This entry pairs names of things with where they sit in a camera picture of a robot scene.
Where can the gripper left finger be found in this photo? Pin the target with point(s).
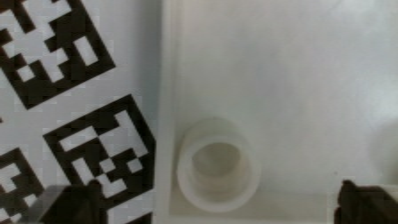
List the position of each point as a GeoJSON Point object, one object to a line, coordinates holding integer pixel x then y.
{"type": "Point", "coordinates": [72, 204]}

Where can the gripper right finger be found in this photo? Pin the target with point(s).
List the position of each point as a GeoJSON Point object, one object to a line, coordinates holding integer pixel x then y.
{"type": "Point", "coordinates": [367, 204]}

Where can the white square table top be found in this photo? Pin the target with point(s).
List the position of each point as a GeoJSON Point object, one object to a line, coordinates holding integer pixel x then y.
{"type": "Point", "coordinates": [285, 65]}

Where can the white tag sheet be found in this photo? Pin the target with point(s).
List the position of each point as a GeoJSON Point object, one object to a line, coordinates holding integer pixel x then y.
{"type": "Point", "coordinates": [79, 102]}

